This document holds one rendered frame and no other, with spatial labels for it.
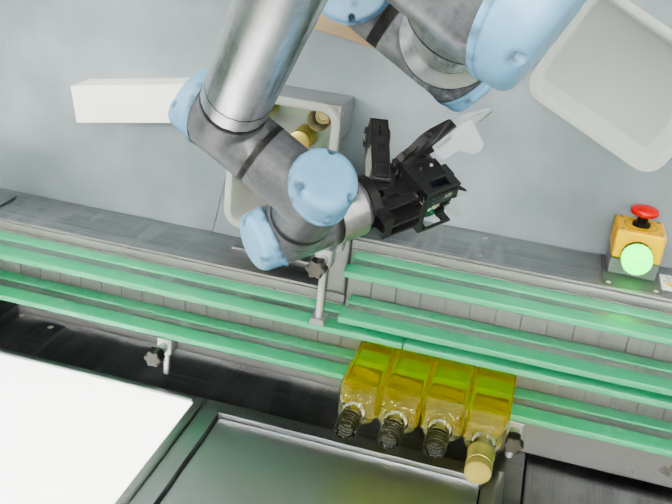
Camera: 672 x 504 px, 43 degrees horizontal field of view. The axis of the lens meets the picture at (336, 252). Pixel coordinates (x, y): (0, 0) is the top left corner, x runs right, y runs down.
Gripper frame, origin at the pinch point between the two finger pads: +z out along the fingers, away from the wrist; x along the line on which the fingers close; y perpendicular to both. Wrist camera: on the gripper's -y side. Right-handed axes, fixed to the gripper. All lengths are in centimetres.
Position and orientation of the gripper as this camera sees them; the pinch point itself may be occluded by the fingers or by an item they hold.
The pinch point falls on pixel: (475, 147)
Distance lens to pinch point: 119.7
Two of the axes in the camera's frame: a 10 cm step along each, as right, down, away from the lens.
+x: 1.0, -6.4, -7.6
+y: 5.1, 6.9, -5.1
